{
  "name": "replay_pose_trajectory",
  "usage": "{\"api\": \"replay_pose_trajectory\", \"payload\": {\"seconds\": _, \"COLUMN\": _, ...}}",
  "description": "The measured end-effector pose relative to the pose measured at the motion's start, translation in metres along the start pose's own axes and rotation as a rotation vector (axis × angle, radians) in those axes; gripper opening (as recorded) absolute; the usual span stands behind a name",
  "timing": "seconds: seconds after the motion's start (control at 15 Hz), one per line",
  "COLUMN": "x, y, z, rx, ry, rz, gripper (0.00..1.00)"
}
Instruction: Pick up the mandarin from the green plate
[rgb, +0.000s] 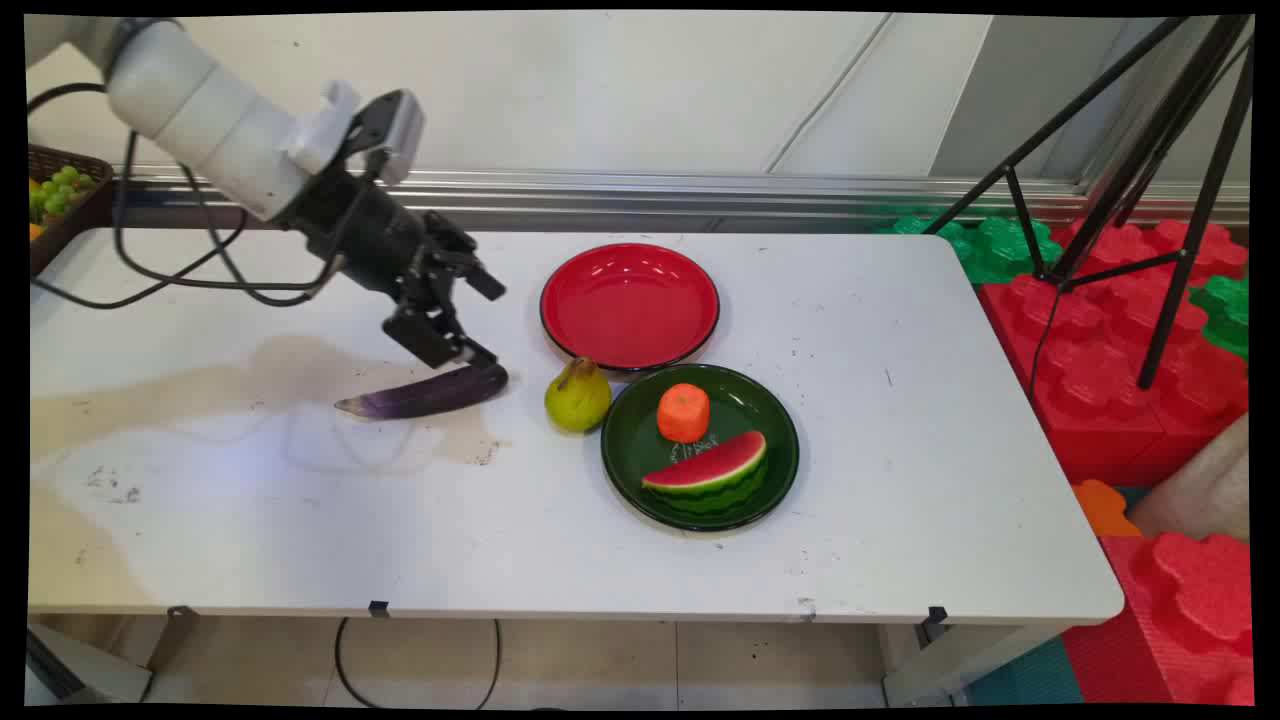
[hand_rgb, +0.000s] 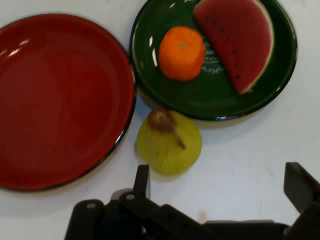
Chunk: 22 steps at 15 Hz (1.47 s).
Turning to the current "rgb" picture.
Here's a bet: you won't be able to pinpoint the toy watermelon slice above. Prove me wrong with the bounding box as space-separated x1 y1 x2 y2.
641 431 769 518

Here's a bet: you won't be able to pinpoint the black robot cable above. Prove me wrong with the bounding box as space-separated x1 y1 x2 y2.
112 130 336 295
28 83 346 310

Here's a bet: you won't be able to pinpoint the aluminium rail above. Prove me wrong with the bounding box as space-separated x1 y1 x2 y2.
110 165 1251 229

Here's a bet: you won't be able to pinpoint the green foam block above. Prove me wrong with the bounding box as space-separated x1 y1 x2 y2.
1187 274 1251 362
875 214 1064 286

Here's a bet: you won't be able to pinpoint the orange toy tangerine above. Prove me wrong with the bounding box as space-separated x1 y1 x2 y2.
657 383 712 444

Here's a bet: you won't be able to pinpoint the black tripod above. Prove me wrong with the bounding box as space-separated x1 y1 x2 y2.
924 15 1256 391

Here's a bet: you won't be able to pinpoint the beige cushion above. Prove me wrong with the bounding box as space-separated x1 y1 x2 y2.
1130 415 1251 542

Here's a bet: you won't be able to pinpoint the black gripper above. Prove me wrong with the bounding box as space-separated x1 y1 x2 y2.
276 164 508 370

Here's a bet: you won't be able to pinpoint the dark green round plate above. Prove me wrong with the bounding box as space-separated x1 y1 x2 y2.
600 363 801 532

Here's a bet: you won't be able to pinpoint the purple toy eggplant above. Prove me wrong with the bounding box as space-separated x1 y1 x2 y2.
335 362 510 421

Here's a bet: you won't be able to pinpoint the red round plate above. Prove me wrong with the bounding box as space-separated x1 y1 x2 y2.
539 242 721 374

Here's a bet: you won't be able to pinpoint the green toy grapes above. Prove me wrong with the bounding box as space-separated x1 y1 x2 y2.
30 165 97 224

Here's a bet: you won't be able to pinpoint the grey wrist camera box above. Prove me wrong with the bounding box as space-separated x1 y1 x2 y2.
345 88 427 187

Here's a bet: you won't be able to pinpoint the black cable under table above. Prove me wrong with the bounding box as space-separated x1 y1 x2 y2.
334 617 502 710

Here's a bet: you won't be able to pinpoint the brown wicker basket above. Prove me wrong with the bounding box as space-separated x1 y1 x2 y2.
28 145 115 277

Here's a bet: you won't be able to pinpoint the white table leg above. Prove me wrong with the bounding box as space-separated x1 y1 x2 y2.
880 620 1053 707

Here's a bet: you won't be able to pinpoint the yellow-green toy pear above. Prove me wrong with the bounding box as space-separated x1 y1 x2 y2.
544 357 613 434

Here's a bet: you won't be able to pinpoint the large red foam block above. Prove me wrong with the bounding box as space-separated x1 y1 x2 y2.
975 218 1251 487

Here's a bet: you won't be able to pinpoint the orange foam piece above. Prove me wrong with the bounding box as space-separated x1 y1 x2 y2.
1072 479 1142 538

